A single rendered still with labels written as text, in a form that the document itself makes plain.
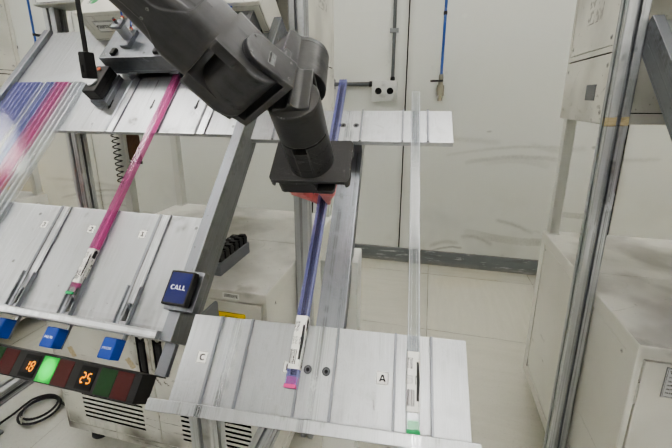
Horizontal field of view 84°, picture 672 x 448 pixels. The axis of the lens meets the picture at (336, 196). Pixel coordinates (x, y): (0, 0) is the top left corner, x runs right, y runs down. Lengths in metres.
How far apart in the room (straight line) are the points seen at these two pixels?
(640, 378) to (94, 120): 1.23
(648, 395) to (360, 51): 2.04
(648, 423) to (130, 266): 1.01
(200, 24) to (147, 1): 0.04
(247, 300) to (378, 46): 1.82
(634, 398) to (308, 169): 0.79
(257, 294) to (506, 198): 1.86
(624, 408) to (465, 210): 1.65
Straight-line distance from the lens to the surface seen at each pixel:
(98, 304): 0.74
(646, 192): 2.69
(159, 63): 0.94
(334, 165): 0.46
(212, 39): 0.35
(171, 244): 0.70
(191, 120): 0.84
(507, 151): 2.42
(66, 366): 0.76
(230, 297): 0.96
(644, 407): 1.01
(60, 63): 1.23
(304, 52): 0.45
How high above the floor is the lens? 1.06
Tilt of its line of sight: 15 degrees down
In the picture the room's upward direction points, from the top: straight up
